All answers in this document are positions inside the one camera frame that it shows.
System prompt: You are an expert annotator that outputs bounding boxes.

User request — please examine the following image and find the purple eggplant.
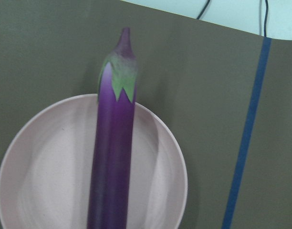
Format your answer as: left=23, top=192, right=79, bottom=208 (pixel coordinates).
left=87, top=27, right=137, bottom=229

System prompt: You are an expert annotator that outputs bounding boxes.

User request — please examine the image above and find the brown table mat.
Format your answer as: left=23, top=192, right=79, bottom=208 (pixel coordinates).
left=0, top=0, right=292, bottom=229

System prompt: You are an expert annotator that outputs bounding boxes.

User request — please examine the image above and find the pink plate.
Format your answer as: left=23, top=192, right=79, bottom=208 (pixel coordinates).
left=0, top=94, right=188, bottom=229

